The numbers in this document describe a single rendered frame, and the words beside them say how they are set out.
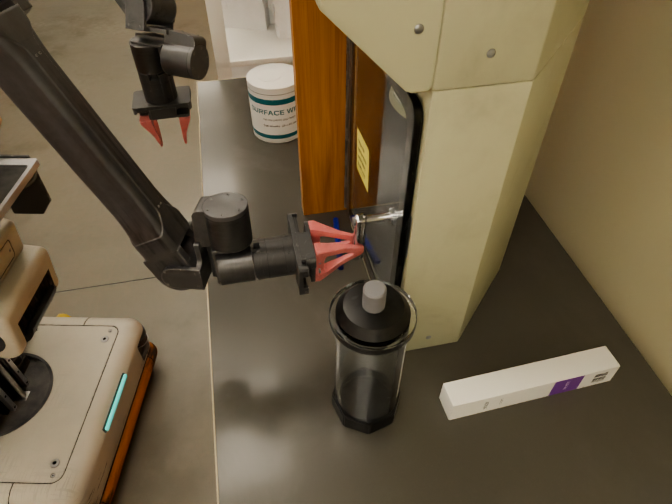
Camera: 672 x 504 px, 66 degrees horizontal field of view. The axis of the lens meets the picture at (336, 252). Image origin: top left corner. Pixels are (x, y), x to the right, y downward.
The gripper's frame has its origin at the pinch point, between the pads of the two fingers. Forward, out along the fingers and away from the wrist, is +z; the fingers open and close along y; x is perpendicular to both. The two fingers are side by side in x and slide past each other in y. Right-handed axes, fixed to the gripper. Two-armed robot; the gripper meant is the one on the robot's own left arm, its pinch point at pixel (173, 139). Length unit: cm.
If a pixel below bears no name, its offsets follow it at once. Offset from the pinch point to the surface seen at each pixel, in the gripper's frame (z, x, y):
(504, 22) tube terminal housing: -37, -46, 38
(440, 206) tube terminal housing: -15, -46, 35
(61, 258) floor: 110, 91, -73
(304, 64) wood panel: -16.8, -8.9, 25.1
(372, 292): -11, -54, 25
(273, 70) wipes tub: 1.4, 26.9, 23.1
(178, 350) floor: 110, 30, -23
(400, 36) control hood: -37, -46, 28
